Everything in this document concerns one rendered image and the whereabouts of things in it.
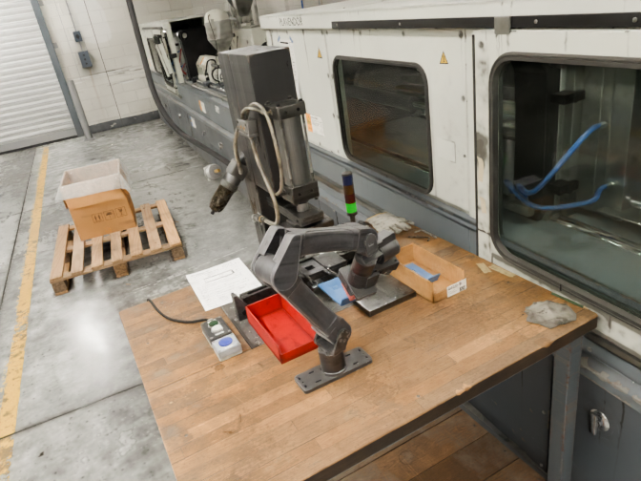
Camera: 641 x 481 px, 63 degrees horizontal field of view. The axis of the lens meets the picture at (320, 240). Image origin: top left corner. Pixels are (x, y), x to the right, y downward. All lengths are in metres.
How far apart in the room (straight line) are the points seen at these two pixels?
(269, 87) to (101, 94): 9.19
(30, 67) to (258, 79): 9.16
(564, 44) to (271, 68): 0.75
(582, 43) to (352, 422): 1.02
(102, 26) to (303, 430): 9.78
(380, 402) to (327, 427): 0.14
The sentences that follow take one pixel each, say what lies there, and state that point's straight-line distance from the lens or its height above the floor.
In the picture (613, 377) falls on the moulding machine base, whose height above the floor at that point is 0.70.
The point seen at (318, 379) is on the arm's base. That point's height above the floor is 0.91.
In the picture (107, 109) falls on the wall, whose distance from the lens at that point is 10.70.
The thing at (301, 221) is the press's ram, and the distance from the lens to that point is 1.56.
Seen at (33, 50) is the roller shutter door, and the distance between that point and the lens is 10.57.
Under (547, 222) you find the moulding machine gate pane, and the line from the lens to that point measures 1.64.
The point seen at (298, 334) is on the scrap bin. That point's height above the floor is 0.90.
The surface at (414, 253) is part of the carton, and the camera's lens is 1.81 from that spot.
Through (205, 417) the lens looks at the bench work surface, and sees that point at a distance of 1.37.
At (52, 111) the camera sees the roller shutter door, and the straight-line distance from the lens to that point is 10.64.
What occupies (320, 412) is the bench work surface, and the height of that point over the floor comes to 0.90.
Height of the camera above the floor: 1.78
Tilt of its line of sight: 25 degrees down
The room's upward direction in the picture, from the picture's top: 9 degrees counter-clockwise
